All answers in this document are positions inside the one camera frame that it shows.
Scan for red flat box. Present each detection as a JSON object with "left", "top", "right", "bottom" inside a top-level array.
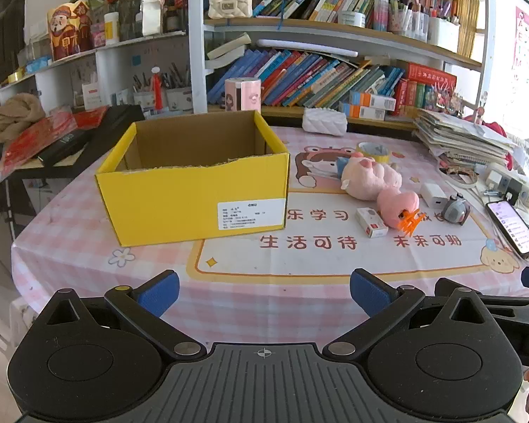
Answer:
[{"left": 405, "top": 62, "right": 458, "bottom": 90}]

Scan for pastel striped bottle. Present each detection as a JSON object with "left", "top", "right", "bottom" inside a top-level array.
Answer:
[{"left": 372, "top": 0, "right": 389, "bottom": 31}]

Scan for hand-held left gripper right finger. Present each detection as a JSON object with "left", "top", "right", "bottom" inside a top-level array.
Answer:
[{"left": 322, "top": 268, "right": 499, "bottom": 359}]

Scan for white bookshelf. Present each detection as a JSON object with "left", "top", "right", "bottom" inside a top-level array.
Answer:
[{"left": 187, "top": 0, "right": 497, "bottom": 130}]

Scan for small cartoon figure stand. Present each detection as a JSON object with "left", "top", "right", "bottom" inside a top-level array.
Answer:
[{"left": 476, "top": 92, "right": 490, "bottom": 125}]

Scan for small pink plush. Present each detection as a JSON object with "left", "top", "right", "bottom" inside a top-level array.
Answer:
[{"left": 377, "top": 188, "right": 420, "bottom": 230}]

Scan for row of yellow booklets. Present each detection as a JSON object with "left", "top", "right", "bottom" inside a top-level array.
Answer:
[{"left": 456, "top": 0, "right": 480, "bottom": 58}]

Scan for white bottle yellow label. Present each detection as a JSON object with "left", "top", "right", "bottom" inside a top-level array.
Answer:
[{"left": 103, "top": 11, "right": 121, "bottom": 45}]

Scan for orange hair claw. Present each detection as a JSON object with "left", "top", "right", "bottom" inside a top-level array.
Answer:
[{"left": 397, "top": 209, "right": 428, "bottom": 239}]

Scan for orange white carton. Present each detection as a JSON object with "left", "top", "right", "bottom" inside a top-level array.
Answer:
[
  {"left": 339, "top": 102, "right": 386, "bottom": 121},
  {"left": 349, "top": 91, "right": 397, "bottom": 112}
]

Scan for white pen cup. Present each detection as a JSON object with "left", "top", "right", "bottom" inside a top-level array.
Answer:
[
  {"left": 163, "top": 64, "right": 194, "bottom": 112},
  {"left": 132, "top": 64, "right": 157, "bottom": 109}
]

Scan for clear marker holder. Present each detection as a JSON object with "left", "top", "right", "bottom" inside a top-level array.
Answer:
[{"left": 388, "top": 0, "right": 430, "bottom": 45}]

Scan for white quilted pouch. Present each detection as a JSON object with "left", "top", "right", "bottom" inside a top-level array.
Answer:
[{"left": 302, "top": 108, "right": 348, "bottom": 136}]

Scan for yellow tape roll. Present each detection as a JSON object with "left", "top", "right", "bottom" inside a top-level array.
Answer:
[{"left": 356, "top": 142, "right": 393, "bottom": 165}]

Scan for long row of colourful books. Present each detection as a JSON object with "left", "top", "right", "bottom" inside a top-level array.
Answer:
[{"left": 207, "top": 48, "right": 406, "bottom": 109}]

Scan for small white red box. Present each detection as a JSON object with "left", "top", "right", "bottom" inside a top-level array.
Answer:
[{"left": 355, "top": 207, "right": 389, "bottom": 239}]

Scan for white charger cube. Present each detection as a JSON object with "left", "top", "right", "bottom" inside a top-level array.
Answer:
[{"left": 420, "top": 182, "right": 445, "bottom": 208}]

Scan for fortune god printed box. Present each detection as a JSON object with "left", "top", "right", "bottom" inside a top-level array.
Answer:
[{"left": 48, "top": 1, "right": 94, "bottom": 62}]

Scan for colourful beaded ornament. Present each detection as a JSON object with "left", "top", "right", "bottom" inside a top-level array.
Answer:
[{"left": 425, "top": 86, "right": 466, "bottom": 115}]

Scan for black charger plug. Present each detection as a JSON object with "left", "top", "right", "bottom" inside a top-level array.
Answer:
[{"left": 506, "top": 178, "right": 526, "bottom": 206}]

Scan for large pink pig plush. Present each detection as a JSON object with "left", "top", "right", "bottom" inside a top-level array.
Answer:
[{"left": 335, "top": 152, "right": 403, "bottom": 200}]

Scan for pink printed cylinder box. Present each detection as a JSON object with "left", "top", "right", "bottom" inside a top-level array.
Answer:
[{"left": 224, "top": 77, "right": 262, "bottom": 113}]

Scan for red cloth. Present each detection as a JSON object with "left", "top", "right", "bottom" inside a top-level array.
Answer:
[{"left": 463, "top": 115, "right": 507, "bottom": 142}]

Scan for smartphone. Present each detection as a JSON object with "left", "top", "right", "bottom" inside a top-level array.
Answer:
[{"left": 485, "top": 200, "right": 529, "bottom": 260}]

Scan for white curved side shelf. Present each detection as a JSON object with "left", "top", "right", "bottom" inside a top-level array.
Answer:
[{"left": 0, "top": 31, "right": 190, "bottom": 113}]

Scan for white box red label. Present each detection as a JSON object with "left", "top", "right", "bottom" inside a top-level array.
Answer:
[{"left": 81, "top": 81, "right": 102, "bottom": 110}]

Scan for yellow cardboard box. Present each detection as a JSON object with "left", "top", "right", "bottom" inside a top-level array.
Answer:
[{"left": 95, "top": 110, "right": 292, "bottom": 247}]

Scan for white rolled paper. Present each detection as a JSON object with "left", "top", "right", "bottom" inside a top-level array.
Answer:
[{"left": 258, "top": 39, "right": 358, "bottom": 59}]

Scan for stack of papers and notebooks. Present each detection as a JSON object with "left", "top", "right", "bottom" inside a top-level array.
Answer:
[{"left": 412, "top": 109, "right": 518, "bottom": 168}]

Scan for flat lying pale books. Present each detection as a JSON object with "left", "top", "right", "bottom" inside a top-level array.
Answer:
[{"left": 206, "top": 33, "right": 252, "bottom": 69}]

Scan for white pen organizer box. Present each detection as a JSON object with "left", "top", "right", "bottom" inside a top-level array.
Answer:
[{"left": 427, "top": 17, "right": 461, "bottom": 54}]

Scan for black keyboard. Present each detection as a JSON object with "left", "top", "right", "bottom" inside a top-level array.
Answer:
[{"left": 0, "top": 105, "right": 146, "bottom": 181}]

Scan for small grey toy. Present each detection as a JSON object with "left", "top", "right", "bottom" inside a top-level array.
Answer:
[{"left": 441, "top": 194, "right": 471, "bottom": 223}]

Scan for beige cloth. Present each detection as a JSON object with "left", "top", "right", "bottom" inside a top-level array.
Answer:
[{"left": 0, "top": 92, "right": 47, "bottom": 144}]

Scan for black flat case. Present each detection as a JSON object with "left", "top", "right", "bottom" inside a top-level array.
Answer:
[{"left": 37, "top": 128, "right": 93, "bottom": 168}]

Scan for thin white tape ring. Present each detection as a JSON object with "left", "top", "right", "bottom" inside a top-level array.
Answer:
[{"left": 441, "top": 170, "right": 477, "bottom": 188}]

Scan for red packet bundle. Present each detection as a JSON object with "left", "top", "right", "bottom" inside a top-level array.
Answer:
[{"left": 0, "top": 106, "right": 109, "bottom": 183}]

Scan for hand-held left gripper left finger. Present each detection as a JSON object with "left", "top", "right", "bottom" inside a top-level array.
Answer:
[{"left": 33, "top": 270, "right": 208, "bottom": 359}]

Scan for pink printed tablecloth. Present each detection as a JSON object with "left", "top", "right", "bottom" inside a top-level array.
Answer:
[{"left": 11, "top": 121, "right": 529, "bottom": 362}]

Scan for white round tin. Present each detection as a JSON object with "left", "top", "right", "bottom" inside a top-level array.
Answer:
[{"left": 337, "top": 10, "right": 366, "bottom": 27}]

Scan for red tassel ornament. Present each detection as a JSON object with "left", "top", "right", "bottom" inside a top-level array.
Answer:
[{"left": 151, "top": 67, "right": 165, "bottom": 111}]

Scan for red thick dictionary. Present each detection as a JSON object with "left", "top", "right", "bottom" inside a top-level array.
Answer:
[{"left": 395, "top": 78, "right": 417, "bottom": 117}]

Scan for white power strip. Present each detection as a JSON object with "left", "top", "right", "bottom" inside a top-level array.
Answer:
[{"left": 485, "top": 163, "right": 529, "bottom": 207}]

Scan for white paper bag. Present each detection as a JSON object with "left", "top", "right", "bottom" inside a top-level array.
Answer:
[{"left": 141, "top": 0, "right": 166, "bottom": 36}]

